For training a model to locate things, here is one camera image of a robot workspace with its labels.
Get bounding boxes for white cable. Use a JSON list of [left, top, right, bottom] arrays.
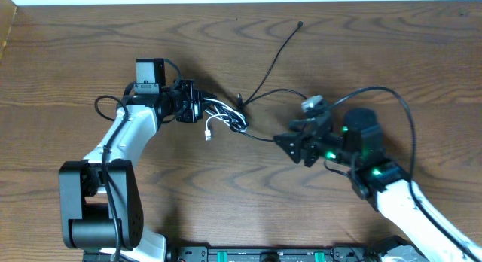
[[203, 97, 249, 142]]

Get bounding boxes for camera cable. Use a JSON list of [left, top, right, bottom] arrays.
[[93, 95, 131, 262], [323, 85, 479, 262]]

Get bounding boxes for right camera cable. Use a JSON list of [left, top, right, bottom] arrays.
[[323, 85, 479, 262]]

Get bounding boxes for left camera cable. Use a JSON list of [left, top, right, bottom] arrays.
[[93, 95, 131, 262]]

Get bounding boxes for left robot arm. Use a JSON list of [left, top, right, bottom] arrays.
[[59, 58, 203, 261]]

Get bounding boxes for thin black cable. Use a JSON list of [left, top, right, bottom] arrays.
[[233, 20, 309, 143]]

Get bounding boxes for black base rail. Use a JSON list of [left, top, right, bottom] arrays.
[[166, 245, 379, 262]]

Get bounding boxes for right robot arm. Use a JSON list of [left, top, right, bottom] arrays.
[[273, 108, 481, 261]]

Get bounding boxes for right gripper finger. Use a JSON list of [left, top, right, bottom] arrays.
[[273, 133, 305, 163], [289, 118, 319, 131]]

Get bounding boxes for cardboard panel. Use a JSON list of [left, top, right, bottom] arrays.
[[0, 0, 17, 56]]

